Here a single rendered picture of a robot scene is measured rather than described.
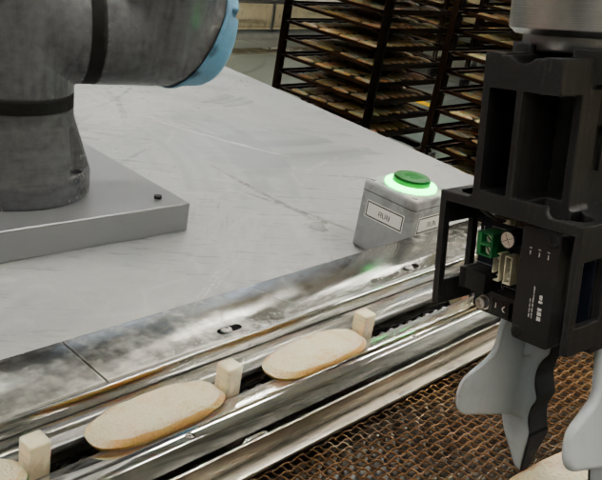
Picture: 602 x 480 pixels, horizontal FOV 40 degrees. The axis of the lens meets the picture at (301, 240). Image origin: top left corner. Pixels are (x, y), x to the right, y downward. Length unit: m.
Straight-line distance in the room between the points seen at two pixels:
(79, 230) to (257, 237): 0.19
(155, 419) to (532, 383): 0.22
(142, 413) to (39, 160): 0.35
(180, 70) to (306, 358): 0.36
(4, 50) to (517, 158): 0.54
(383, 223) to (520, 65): 0.54
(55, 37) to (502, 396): 0.52
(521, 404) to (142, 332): 0.27
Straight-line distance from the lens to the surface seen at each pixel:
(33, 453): 0.47
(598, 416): 0.38
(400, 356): 0.63
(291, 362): 0.58
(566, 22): 0.33
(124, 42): 0.79
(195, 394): 0.53
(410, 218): 0.83
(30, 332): 0.66
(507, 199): 0.33
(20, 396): 0.52
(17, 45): 0.77
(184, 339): 0.58
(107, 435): 0.50
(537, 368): 0.42
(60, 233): 0.78
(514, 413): 0.44
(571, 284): 0.32
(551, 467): 0.45
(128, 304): 0.71
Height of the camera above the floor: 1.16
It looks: 23 degrees down
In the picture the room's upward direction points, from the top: 10 degrees clockwise
